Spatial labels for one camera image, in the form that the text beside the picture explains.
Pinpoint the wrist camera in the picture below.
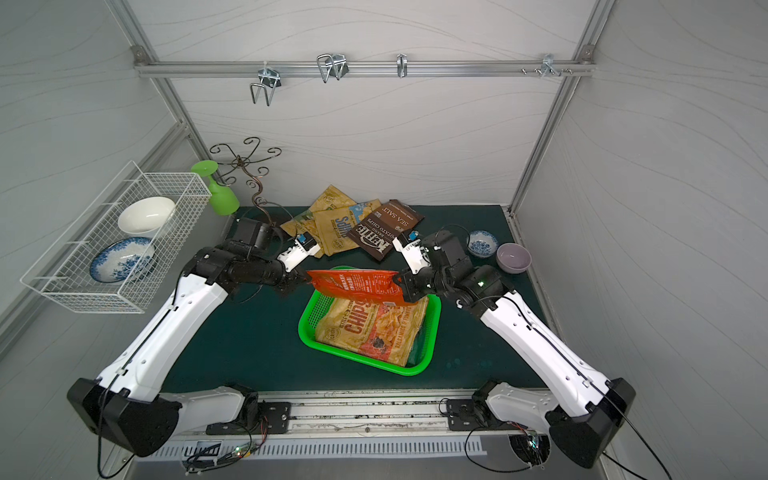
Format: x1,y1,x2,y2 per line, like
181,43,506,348
393,230,431,275
277,232,321,273

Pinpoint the yellow blue chips bag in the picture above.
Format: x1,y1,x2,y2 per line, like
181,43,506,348
281,199,381,258

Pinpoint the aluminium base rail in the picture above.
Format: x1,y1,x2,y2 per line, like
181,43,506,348
146,390,555,469

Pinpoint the metal double hook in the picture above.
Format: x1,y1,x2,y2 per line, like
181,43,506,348
249,63,282,106

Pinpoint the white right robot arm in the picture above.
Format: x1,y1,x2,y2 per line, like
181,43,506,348
394,230,636,469

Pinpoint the aluminium corner frame post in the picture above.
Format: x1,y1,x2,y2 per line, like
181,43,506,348
507,0,616,215

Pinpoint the white wire wall basket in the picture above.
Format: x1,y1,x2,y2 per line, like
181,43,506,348
21,162,210,314

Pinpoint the lilac ceramic bowl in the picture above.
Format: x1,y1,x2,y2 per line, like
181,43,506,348
496,243,532,275

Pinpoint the small metal hook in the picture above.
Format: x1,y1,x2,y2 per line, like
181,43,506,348
396,53,408,78

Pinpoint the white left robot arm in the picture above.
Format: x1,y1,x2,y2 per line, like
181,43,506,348
67,219,320,457

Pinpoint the metal clamp hook right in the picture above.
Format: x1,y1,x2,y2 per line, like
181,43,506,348
520,54,573,78

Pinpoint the tan kettle cooked chips bag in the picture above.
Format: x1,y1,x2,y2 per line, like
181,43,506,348
315,297,429,367

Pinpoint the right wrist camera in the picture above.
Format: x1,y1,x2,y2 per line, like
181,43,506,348
393,230,431,275

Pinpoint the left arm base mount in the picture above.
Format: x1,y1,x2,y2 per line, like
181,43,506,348
205,401,292,436

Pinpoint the green plastic goblet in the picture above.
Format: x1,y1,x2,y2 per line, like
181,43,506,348
190,160,240,216

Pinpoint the aluminium top rail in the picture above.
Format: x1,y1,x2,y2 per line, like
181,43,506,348
134,58,596,79

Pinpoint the blue floral plate in rack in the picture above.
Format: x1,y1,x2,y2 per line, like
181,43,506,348
89,237,156,284

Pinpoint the gold chips bag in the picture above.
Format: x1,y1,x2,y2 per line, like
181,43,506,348
309,185,356,213

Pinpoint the brown Kettle sea salt bag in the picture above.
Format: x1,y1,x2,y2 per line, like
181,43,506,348
347,199,424,261

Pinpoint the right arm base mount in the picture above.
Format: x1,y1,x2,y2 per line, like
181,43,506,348
438,398,513,432

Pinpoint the white bowl in rack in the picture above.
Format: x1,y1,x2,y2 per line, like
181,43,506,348
118,196,176,238

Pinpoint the green plastic basket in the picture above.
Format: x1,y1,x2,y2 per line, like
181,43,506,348
298,267,442,376

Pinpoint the metal loop hook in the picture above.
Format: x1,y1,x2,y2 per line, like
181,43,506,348
316,53,349,83

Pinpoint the blue floral ceramic bowl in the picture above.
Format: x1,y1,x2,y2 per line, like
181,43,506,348
468,230,499,259

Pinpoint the brown metal scroll stand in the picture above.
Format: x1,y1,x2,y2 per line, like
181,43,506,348
208,136,283,227

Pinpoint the red white chips bag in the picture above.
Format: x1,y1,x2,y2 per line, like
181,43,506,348
307,269,410,306

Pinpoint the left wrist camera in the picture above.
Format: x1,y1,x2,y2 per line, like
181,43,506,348
277,232,321,273

